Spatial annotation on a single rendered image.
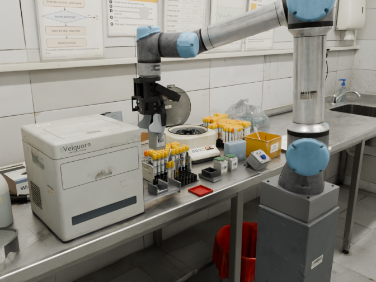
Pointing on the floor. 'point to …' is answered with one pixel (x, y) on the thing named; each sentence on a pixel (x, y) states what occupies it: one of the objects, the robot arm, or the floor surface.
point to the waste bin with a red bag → (222, 243)
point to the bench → (342, 133)
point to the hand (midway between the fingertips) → (156, 135)
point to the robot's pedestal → (294, 247)
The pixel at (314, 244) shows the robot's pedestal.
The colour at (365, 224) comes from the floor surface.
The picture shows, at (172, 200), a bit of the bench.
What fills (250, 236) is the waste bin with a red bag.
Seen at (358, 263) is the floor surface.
